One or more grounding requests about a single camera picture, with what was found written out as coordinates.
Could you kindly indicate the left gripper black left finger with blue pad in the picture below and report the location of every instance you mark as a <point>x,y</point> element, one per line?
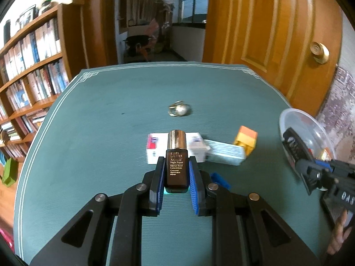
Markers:
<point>107,229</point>

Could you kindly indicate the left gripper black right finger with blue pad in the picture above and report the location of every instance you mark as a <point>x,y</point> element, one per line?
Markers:
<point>245,229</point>

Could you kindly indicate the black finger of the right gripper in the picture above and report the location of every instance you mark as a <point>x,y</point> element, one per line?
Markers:
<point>302,160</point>

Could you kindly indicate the pale teal small box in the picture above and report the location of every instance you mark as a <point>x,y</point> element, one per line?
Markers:
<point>224,153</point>

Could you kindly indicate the white red medicine box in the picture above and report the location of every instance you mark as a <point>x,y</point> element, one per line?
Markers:
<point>157,145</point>

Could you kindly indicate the brown serum bottle gold cap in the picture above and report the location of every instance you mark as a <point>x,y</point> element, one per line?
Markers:
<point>177,162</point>

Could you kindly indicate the yellow white small box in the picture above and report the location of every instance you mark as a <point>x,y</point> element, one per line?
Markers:
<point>325,155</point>

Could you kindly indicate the teal dental floss case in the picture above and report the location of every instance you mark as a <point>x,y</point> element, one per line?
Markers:
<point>175,191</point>

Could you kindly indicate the person's hand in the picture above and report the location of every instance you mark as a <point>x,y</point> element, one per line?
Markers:
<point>339,234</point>

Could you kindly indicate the clear plastic bowl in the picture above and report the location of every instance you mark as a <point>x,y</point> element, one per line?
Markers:
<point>310,130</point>

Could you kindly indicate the orange yellow duplo block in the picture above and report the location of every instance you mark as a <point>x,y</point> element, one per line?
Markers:
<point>247,139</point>

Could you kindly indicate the blue duplo brick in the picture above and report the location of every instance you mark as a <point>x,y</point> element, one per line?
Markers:
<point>218,179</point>

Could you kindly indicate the green table mat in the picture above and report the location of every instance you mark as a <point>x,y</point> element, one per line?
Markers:
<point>93,140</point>

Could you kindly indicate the green box on floor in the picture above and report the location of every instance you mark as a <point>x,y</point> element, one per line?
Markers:
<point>10,173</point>

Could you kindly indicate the brass door knob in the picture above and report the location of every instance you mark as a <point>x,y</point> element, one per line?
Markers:
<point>319,52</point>

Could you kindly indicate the wooden door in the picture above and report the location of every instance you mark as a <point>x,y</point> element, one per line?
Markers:
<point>273,37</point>

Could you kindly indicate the wooden bookshelf with books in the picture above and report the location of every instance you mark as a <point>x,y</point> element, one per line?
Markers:
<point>37,65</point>

